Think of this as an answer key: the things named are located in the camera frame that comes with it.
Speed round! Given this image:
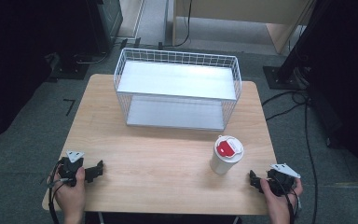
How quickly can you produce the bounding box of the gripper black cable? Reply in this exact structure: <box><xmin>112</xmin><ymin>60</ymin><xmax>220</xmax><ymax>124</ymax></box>
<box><xmin>47</xmin><ymin>160</ymin><xmax>76</xmax><ymax>224</ymax></box>
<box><xmin>271</xmin><ymin>175</ymin><xmax>301</xmax><ymax>224</ymax></box>

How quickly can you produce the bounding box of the person's left hand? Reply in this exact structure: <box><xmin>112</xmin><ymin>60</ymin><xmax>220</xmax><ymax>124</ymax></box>
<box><xmin>53</xmin><ymin>166</ymin><xmax>87</xmax><ymax>224</ymax></box>

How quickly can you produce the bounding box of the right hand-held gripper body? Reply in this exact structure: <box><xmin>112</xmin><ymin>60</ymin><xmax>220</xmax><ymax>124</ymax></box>
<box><xmin>265</xmin><ymin>163</ymin><xmax>301</xmax><ymax>198</ymax></box>

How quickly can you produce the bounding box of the black stand base plate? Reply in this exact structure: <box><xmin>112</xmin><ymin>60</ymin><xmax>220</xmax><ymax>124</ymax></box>
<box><xmin>45</xmin><ymin>52</ymin><xmax>91</xmax><ymax>82</ymax></box>

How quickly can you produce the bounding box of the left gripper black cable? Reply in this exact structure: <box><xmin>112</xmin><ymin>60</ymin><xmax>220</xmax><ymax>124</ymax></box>
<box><xmin>47</xmin><ymin>160</ymin><xmax>76</xmax><ymax>224</ymax></box>

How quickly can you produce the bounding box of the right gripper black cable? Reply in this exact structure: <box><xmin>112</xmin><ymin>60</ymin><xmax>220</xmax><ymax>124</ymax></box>
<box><xmin>271</xmin><ymin>175</ymin><xmax>301</xmax><ymax>224</ymax></box>

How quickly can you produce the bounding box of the thin black hanging cable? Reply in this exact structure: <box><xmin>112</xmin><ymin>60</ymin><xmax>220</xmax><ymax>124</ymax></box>
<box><xmin>158</xmin><ymin>0</ymin><xmax>194</xmax><ymax>50</ymax></box>

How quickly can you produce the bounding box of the dark equipment case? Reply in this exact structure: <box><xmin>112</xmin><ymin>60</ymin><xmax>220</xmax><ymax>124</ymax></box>
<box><xmin>85</xmin><ymin>0</ymin><xmax>124</xmax><ymax>55</ymax></box>

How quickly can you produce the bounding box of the person's right hand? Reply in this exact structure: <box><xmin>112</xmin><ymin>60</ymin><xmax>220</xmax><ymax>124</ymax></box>
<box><xmin>259</xmin><ymin>176</ymin><xmax>304</xmax><ymax>224</ymax></box>

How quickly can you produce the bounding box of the black metal stand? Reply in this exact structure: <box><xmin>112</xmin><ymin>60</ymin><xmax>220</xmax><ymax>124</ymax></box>
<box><xmin>262</xmin><ymin>0</ymin><xmax>335</xmax><ymax>91</ymax></box>

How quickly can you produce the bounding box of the black floor cable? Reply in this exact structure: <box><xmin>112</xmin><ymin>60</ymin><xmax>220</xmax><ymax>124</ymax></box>
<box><xmin>261</xmin><ymin>88</ymin><xmax>320</xmax><ymax>224</ymax></box>

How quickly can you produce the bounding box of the white cup with red lid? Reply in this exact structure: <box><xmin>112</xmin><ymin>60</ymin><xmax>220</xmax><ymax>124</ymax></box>
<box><xmin>209</xmin><ymin>134</ymin><xmax>245</xmax><ymax>175</ymax></box>

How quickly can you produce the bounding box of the white wire shelf rack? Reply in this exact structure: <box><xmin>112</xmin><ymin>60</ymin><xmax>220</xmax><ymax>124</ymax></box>
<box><xmin>113</xmin><ymin>47</ymin><xmax>243</xmax><ymax>133</ymax></box>

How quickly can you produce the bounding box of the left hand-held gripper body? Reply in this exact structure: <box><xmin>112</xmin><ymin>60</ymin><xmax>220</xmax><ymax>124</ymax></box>
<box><xmin>57</xmin><ymin>150</ymin><xmax>87</xmax><ymax>188</ymax></box>

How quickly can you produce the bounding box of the wooden cabinet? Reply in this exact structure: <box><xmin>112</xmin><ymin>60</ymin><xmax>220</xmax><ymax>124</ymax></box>
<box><xmin>171</xmin><ymin>0</ymin><xmax>318</xmax><ymax>55</ymax></box>

